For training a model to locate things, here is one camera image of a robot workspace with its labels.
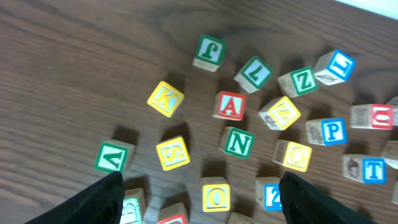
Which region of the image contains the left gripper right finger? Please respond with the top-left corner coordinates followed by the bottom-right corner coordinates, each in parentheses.
top-left (279, 172), bottom-right (374, 224)

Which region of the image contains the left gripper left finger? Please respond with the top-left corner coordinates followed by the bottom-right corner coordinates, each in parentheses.
top-left (26, 171), bottom-right (125, 224)

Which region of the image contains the yellow o block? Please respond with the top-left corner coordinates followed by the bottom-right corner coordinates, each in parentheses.
top-left (272, 139), bottom-right (312, 172)
top-left (201, 177), bottom-right (231, 213)

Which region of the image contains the green B block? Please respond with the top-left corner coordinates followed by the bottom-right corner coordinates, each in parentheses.
top-left (119, 188), bottom-right (146, 224)

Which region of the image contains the blue 2 block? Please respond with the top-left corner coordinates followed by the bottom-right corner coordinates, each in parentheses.
top-left (255, 177), bottom-right (282, 212)

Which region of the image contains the green V block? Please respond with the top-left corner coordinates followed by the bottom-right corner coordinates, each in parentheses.
top-left (94, 139), bottom-right (136, 172)

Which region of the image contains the red U block lower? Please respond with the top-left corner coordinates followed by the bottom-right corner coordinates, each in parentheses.
top-left (157, 202), bottom-right (189, 224)

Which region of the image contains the blue T block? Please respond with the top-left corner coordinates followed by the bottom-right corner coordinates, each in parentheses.
top-left (342, 154), bottom-right (387, 184)

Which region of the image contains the blue P block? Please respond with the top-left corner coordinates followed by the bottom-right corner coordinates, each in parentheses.
top-left (305, 118), bottom-right (348, 146)

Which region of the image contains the yellow S block lower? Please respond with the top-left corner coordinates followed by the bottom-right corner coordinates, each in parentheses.
top-left (156, 136), bottom-right (190, 171)

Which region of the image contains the yellow s block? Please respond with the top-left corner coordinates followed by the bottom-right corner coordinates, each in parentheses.
top-left (258, 96), bottom-right (301, 131)
top-left (156, 136), bottom-right (190, 171)

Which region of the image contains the green N block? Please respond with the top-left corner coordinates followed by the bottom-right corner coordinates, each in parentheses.
top-left (219, 126), bottom-right (255, 159)

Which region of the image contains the yellow S block upper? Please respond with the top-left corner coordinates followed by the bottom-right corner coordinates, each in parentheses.
top-left (258, 96), bottom-right (301, 131)

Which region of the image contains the red A block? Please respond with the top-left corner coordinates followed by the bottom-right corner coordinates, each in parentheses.
top-left (213, 91), bottom-right (246, 121)

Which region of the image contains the green Z block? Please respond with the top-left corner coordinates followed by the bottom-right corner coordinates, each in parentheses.
top-left (277, 67), bottom-right (318, 98)

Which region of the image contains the yellow K block left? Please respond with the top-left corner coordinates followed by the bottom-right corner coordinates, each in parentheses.
top-left (147, 81), bottom-right (184, 118)

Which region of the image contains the green 7 block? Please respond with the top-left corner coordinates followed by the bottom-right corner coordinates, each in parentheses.
top-left (234, 56), bottom-right (274, 93)

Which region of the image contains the blue L block top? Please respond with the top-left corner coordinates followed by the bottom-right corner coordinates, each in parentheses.
top-left (313, 50), bottom-right (356, 85)

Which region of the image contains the green J block top left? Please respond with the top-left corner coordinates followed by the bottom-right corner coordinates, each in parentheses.
top-left (193, 34), bottom-right (226, 72)

